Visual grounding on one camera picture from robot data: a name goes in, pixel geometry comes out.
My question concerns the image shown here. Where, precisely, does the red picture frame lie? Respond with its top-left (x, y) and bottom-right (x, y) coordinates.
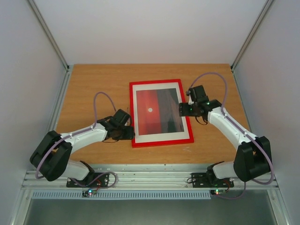
top-left (129, 79), bottom-right (194, 148)

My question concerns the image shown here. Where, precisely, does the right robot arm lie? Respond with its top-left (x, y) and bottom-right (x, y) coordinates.
top-left (179, 85), bottom-right (274, 185)

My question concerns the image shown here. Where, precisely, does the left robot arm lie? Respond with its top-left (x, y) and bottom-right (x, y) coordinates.
top-left (30, 109), bottom-right (135, 187)

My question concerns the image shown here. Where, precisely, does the sunset photo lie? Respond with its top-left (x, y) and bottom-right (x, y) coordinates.
top-left (136, 88), bottom-right (184, 135)

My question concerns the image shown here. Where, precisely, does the left controller board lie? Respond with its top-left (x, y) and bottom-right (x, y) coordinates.
top-left (82, 189), bottom-right (97, 197)

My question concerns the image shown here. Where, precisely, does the controller board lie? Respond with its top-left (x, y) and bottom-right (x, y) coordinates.
top-left (210, 189), bottom-right (228, 195)
top-left (82, 189), bottom-right (97, 197)

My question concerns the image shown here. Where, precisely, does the right controller board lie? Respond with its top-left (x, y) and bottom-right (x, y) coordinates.
top-left (210, 189), bottom-right (228, 195)

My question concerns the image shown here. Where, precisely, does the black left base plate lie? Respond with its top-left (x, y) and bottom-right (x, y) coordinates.
top-left (66, 172), bottom-right (110, 188)

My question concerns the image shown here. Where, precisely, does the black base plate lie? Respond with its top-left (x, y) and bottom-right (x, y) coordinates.
top-left (66, 172), bottom-right (110, 188)
top-left (187, 172), bottom-right (234, 188)

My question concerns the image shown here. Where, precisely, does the aluminium front rail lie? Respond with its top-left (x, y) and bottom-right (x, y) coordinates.
top-left (21, 164), bottom-right (279, 190)

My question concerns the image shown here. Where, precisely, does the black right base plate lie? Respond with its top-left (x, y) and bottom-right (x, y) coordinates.
top-left (187, 172), bottom-right (234, 188)

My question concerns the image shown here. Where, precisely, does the slotted grey cable duct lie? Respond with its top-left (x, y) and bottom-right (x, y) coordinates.
top-left (31, 190), bottom-right (211, 200)

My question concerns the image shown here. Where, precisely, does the right aluminium corner post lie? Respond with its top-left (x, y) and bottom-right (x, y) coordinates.
top-left (231, 0), bottom-right (275, 73)

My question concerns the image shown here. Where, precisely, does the aluminium corner post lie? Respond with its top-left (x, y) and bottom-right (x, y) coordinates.
top-left (231, 0), bottom-right (275, 73)
top-left (26, 0), bottom-right (70, 72)

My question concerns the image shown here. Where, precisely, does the left aluminium corner post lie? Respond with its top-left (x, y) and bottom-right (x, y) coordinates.
top-left (26, 0), bottom-right (70, 72)

